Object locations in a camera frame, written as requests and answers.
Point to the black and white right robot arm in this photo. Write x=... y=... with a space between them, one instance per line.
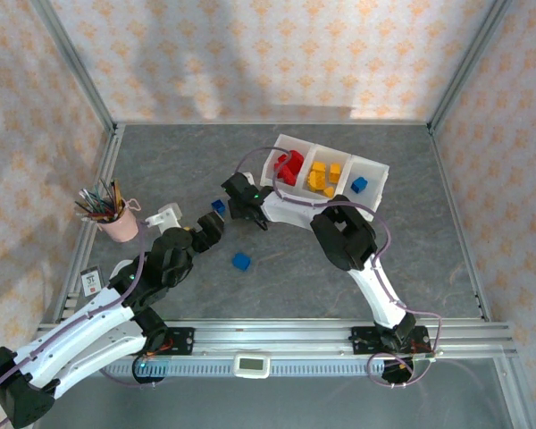
x=379 y=286

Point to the pink metal cup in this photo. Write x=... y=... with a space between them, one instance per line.
x=120 y=225

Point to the white digital timer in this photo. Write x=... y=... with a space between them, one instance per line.
x=250 y=365

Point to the white card with red mark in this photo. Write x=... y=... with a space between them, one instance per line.
x=91 y=282

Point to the white three-compartment plastic container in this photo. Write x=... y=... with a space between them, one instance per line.
x=375 y=179

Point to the aluminium frame post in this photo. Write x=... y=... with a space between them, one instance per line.
x=469 y=62
x=76 y=67

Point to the bunch of coloured pencils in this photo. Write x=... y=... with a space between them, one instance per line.
x=99 y=206

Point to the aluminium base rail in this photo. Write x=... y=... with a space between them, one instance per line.
x=272 y=335

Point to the long red lego brick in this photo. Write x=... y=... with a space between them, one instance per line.
x=280 y=169
x=295 y=158

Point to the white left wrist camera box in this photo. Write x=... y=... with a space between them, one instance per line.
x=165 y=216

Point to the aluminium floor rail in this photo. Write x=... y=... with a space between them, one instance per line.
x=108 y=156
x=440 y=156
x=272 y=121

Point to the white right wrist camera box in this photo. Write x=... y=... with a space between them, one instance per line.
x=248 y=177

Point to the small blue lego brick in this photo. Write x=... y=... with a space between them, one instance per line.
x=219 y=208
x=241 y=261
x=359 y=184

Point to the small red lego brick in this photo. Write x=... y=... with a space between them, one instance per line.
x=298 y=168
x=290 y=179

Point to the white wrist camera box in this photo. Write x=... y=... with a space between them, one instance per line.
x=248 y=177
x=165 y=216

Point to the small yellow lego brick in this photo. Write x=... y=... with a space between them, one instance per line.
x=328 y=192
x=335 y=172

